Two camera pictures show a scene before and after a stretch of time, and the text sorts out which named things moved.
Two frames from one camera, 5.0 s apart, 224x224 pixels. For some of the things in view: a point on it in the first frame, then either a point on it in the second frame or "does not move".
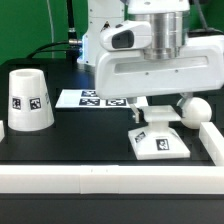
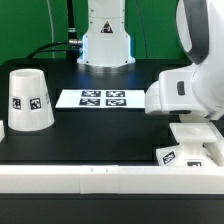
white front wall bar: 111,179 does not move
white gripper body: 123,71 -> 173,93
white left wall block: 2,130 does not move
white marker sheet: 88,99 does not move
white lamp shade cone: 30,106 does not move
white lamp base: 158,141 -> 202,147
